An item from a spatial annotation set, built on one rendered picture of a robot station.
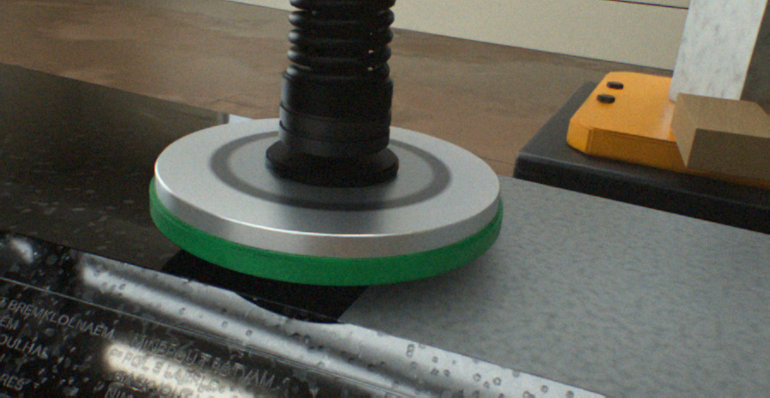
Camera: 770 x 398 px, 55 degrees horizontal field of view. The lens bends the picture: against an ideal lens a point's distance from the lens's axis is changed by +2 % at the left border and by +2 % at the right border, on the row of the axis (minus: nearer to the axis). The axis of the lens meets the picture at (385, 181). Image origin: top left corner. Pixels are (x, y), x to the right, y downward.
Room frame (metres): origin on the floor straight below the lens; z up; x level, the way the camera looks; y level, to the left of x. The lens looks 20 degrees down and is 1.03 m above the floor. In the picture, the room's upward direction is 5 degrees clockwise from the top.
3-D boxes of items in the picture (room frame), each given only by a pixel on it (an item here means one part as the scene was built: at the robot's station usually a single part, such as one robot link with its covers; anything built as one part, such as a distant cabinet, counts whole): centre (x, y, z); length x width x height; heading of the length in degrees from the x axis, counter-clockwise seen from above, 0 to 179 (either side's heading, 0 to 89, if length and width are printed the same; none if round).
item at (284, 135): (0.43, 0.03, 0.90); 0.07 x 0.07 x 0.01
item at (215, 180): (0.43, 0.03, 0.88); 0.21 x 0.21 x 0.01
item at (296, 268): (0.43, 0.03, 0.87); 0.22 x 0.22 x 0.04
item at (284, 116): (0.43, 0.03, 0.92); 0.07 x 0.07 x 0.01
